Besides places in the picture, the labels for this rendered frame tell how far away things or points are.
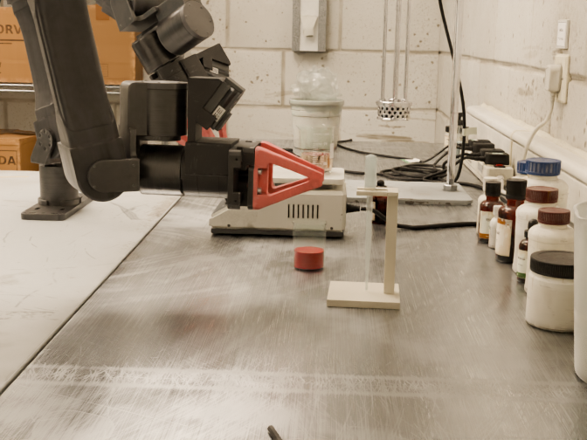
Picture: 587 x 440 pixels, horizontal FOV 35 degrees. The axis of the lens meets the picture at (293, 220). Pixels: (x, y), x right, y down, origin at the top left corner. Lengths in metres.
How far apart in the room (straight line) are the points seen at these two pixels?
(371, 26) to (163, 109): 2.77
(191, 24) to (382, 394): 0.69
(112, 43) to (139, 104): 2.46
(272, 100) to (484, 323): 2.84
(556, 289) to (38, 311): 0.54
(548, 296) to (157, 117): 0.45
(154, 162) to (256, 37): 2.75
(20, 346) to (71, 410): 0.17
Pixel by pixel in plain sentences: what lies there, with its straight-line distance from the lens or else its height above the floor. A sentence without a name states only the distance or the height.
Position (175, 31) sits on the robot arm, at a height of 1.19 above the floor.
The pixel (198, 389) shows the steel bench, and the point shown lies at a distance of 0.80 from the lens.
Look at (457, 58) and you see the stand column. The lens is 1.75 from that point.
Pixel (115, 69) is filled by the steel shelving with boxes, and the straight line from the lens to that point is 3.50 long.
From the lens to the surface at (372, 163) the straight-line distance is 1.03.
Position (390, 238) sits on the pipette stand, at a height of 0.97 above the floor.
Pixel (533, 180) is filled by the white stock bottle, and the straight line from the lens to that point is 1.32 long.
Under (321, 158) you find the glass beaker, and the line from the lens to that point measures 1.39.
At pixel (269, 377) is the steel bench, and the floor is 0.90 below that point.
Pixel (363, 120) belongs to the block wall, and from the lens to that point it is 3.78.
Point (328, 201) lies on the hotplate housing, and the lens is 1.36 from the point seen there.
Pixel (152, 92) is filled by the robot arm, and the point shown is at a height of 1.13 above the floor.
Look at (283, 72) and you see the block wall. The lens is 3.78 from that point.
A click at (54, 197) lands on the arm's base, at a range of 1.57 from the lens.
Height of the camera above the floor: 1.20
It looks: 11 degrees down
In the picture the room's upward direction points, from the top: 1 degrees clockwise
